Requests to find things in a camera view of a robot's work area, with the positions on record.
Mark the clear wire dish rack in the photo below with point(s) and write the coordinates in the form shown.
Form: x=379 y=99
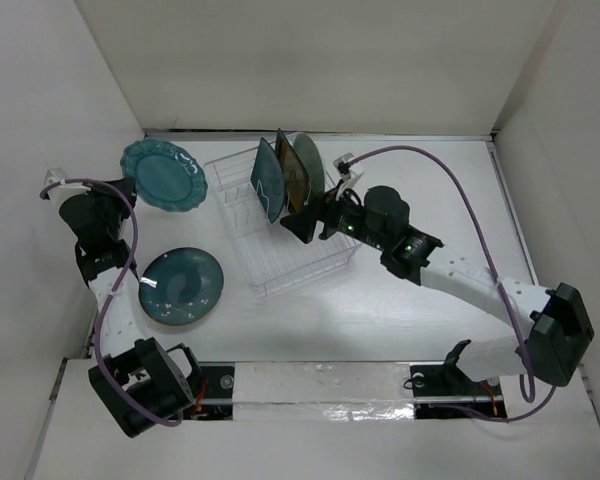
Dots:
x=272 y=257

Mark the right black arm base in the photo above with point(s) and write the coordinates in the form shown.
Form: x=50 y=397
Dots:
x=441 y=391

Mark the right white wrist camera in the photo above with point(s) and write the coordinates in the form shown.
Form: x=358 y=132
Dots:
x=349 y=173

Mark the dark teal square plate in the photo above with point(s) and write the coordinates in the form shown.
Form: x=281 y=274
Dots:
x=268 y=181

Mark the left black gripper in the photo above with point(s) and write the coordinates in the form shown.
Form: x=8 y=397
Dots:
x=103 y=192

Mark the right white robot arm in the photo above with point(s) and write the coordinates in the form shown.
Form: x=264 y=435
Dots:
x=552 y=329

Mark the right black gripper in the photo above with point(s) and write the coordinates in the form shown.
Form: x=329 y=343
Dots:
x=303 y=222

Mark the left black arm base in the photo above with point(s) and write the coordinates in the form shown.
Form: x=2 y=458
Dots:
x=214 y=398

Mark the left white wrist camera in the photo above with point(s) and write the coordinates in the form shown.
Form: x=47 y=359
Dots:
x=54 y=175

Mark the scalloped teal round plate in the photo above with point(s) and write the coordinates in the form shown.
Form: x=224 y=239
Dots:
x=167 y=177

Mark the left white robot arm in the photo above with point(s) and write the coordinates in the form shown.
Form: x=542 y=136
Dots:
x=135 y=378

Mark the dark teal floral round plate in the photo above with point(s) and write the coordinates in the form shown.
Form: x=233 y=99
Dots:
x=181 y=286

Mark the white taped front bar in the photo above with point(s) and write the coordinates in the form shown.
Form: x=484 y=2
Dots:
x=322 y=392

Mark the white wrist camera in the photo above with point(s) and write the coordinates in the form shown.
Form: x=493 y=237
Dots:
x=349 y=173
x=54 y=175

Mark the black yellow square plate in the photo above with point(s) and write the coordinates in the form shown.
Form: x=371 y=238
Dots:
x=295 y=175

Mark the light green floral round plate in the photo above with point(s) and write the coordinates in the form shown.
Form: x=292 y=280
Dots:
x=311 y=159

